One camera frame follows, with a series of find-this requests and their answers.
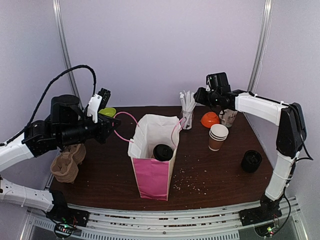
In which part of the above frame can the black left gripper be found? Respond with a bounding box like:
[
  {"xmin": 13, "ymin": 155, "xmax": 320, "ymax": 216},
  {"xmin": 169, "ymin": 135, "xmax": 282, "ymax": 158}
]
[{"xmin": 57, "ymin": 112, "xmax": 121, "ymax": 146}]

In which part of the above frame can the aluminium frame post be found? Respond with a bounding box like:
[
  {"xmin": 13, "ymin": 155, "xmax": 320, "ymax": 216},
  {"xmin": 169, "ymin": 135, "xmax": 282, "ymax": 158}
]
[
  {"xmin": 247, "ymin": 0, "xmax": 274, "ymax": 93},
  {"xmin": 52, "ymin": 0, "xmax": 80, "ymax": 97}
]

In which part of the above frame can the stack of pulp cup carriers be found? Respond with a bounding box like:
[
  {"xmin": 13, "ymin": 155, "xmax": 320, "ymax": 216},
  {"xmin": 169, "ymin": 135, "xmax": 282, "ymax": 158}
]
[{"xmin": 50, "ymin": 143, "xmax": 87, "ymax": 184}]

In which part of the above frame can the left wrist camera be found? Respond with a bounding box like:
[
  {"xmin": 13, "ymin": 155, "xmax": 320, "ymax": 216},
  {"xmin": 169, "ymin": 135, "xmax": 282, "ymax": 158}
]
[{"xmin": 86, "ymin": 88, "xmax": 111, "ymax": 124}]

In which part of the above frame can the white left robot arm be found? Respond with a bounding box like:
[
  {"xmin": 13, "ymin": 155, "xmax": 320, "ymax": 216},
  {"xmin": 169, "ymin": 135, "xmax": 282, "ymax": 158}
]
[{"xmin": 0, "ymin": 92, "xmax": 121, "ymax": 222}]

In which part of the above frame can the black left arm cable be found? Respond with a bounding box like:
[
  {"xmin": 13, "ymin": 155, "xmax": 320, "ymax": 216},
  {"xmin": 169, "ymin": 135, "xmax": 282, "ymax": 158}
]
[{"xmin": 0, "ymin": 64, "xmax": 98, "ymax": 146}]

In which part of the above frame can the stack of brown paper cups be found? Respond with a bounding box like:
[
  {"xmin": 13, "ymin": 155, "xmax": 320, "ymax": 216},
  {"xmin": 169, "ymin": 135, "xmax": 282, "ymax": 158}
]
[{"xmin": 208, "ymin": 124, "xmax": 229, "ymax": 152}]

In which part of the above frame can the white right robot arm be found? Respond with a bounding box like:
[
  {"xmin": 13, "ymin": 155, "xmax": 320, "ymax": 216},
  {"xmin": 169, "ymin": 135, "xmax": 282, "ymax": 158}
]
[{"xmin": 194, "ymin": 72, "xmax": 307, "ymax": 202}]

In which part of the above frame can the aluminium frame post right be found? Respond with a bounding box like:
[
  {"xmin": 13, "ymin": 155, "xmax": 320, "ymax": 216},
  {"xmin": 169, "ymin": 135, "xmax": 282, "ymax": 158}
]
[{"xmin": 247, "ymin": 0, "xmax": 274, "ymax": 93}]

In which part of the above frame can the aluminium frame post left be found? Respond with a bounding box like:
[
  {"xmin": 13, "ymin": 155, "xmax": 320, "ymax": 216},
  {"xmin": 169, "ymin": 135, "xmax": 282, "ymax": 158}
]
[{"xmin": 52, "ymin": 0, "xmax": 80, "ymax": 97}]

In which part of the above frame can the green plastic bowl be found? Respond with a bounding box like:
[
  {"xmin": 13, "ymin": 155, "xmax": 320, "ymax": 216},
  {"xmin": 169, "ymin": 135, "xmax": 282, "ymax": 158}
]
[{"xmin": 98, "ymin": 107, "xmax": 117, "ymax": 118}]

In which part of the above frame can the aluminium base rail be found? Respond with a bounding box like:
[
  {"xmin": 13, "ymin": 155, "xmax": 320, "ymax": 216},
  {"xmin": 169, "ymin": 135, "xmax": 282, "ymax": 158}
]
[{"xmin": 18, "ymin": 197, "xmax": 310, "ymax": 240}]

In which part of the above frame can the stack of black cup lids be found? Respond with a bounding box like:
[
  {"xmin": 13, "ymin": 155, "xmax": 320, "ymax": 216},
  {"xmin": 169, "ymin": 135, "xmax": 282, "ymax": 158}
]
[{"xmin": 241, "ymin": 150, "xmax": 262, "ymax": 173}]

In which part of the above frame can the white ceramic mug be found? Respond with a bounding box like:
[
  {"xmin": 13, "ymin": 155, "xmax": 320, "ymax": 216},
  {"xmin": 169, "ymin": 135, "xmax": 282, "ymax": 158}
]
[{"xmin": 218, "ymin": 109, "xmax": 238, "ymax": 128}]

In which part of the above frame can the orange plastic bowl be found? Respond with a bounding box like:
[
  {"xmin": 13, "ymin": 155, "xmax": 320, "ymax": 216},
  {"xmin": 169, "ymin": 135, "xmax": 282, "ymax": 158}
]
[{"xmin": 200, "ymin": 111, "xmax": 220, "ymax": 129}]

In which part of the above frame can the white pink paper bag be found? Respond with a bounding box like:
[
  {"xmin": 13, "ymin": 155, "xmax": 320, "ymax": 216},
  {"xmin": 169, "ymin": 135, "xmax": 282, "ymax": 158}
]
[{"xmin": 114, "ymin": 111, "xmax": 182, "ymax": 201}]

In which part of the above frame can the glass jar of straws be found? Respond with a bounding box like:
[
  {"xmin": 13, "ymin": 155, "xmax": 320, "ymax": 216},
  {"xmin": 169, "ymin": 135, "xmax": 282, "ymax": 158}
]
[{"xmin": 178, "ymin": 91, "xmax": 196, "ymax": 130}]

